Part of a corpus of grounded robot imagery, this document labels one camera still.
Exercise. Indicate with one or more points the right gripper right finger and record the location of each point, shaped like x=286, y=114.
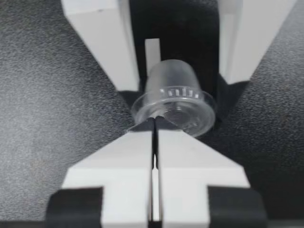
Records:
x=190, y=171

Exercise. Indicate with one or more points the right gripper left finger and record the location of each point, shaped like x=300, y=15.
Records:
x=123, y=171

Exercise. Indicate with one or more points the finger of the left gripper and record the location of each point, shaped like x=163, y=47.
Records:
x=104, y=42
x=244, y=42

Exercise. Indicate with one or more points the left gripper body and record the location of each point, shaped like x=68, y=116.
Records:
x=187, y=28

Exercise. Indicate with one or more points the small clear plastic cup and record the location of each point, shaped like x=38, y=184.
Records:
x=171, y=78

